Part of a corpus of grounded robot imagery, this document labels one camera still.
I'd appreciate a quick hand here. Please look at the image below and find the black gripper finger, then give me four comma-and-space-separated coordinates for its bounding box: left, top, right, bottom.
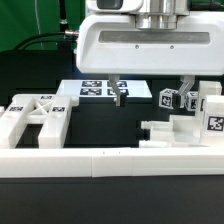
109, 74, 127, 107
178, 75, 195, 108

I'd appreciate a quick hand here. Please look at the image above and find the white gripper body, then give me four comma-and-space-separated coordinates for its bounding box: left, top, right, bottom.
76, 0, 224, 76

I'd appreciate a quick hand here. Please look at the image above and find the white chair seat part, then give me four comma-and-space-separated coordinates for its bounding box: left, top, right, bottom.
139, 115, 201, 148

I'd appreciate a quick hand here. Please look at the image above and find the small white part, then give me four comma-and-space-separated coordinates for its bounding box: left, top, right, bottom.
200, 95, 224, 147

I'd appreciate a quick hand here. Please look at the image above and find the white chair back frame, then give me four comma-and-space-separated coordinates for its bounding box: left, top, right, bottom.
0, 94, 79, 149

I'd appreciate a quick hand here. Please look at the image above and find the black pole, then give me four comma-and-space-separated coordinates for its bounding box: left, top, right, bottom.
58, 0, 68, 51

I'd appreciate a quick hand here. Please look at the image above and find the white marker base plate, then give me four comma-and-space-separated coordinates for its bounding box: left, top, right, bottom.
57, 80, 152, 99

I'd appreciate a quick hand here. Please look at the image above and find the black cable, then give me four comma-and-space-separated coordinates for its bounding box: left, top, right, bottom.
13, 29, 81, 51

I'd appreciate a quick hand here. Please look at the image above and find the white fence wall front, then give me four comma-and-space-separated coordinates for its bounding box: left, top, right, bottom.
0, 147, 224, 178

